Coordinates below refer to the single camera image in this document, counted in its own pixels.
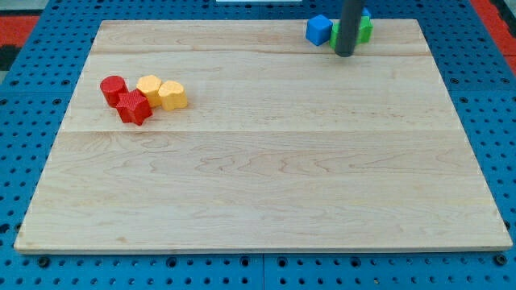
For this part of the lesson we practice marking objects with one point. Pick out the light wooden board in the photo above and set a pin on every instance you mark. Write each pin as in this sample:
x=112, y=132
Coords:
x=284, y=147

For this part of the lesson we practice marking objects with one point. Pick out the yellow heart block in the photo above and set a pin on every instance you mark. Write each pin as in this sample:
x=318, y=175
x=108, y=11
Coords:
x=172, y=95

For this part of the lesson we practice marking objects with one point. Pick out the yellow hexagon block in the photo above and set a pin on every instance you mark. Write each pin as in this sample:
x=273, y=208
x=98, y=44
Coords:
x=149, y=86

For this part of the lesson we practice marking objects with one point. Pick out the green block left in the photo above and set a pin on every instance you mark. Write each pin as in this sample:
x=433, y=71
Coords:
x=334, y=35

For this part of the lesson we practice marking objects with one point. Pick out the green block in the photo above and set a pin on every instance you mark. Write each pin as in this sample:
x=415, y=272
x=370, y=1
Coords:
x=334, y=35
x=365, y=30

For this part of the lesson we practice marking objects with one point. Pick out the red star block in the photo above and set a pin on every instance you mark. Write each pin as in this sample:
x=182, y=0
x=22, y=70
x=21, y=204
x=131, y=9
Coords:
x=133, y=107

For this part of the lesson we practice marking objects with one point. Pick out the blue cube block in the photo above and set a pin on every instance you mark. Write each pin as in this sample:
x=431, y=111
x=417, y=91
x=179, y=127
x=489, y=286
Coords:
x=318, y=29

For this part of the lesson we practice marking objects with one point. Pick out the red cylinder block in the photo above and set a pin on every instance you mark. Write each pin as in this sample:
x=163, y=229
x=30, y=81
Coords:
x=112, y=87

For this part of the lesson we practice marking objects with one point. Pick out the green block right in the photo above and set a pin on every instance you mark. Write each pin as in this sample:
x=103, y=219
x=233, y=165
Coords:
x=365, y=30

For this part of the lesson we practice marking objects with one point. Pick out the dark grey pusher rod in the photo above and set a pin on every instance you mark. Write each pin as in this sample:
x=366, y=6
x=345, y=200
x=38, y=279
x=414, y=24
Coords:
x=349, y=25

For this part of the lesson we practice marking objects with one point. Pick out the blue block behind rod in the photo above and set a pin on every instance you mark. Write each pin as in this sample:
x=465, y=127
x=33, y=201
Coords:
x=366, y=13

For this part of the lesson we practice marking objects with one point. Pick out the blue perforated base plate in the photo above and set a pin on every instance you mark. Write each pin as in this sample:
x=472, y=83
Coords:
x=36, y=91

